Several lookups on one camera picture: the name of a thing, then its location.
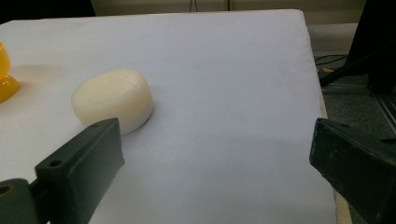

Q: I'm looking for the black metal stand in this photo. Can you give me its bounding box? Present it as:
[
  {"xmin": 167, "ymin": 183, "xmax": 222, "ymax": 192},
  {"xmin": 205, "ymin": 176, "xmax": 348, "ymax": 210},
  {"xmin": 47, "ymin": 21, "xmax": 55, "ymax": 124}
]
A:
[{"xmin": 318, "ymin": 0, "xmax": 396, "ymax": 95}]

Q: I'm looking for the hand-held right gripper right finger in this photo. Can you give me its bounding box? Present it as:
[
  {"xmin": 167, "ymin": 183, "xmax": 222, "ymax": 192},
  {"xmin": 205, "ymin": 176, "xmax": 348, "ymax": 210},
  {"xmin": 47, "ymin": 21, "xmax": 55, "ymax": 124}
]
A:
[{"xmin": 309, "ymin": 117, "xmax": 396, "ymax": 224}]

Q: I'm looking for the cream round bun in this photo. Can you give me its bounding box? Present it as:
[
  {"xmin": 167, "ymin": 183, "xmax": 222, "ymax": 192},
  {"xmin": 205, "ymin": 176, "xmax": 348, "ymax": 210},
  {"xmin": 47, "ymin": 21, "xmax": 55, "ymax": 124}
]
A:
[{"xmin": 70, "ymin": 68, "xmax": 154, "ymax": 136}]

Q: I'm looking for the yellow plastic cup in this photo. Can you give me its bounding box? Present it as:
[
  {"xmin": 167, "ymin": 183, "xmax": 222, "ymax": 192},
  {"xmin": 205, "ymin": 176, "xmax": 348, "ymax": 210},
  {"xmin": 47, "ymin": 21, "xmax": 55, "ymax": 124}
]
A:
[{"xmin": 0, "ymin": 41, "xmax": 21, "ymax": 105}]

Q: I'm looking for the black cable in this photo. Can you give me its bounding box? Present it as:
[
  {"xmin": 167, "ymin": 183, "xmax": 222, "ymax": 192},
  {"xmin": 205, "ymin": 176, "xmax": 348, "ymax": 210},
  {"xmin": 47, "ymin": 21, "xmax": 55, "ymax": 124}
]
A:
[{"xmin": 314, "ymin": 53, "xmax": 349, "ymax": 67}]

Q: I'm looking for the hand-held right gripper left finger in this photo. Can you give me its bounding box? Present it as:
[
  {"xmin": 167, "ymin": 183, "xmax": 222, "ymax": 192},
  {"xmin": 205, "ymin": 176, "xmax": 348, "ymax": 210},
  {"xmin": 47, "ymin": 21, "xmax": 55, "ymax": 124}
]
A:
[{"xmin": 34, "ymin": 117, "xmax": 126, "ymax": 224}]

